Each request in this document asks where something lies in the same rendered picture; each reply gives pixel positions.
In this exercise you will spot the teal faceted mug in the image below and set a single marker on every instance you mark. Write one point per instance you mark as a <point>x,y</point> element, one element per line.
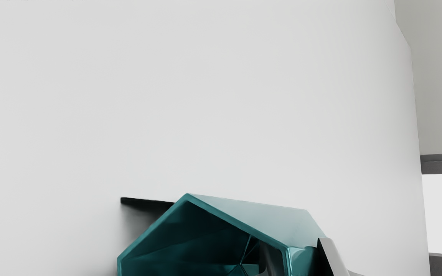
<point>244,218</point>

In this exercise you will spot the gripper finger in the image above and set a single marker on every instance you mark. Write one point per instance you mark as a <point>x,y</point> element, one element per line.
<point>332,258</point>

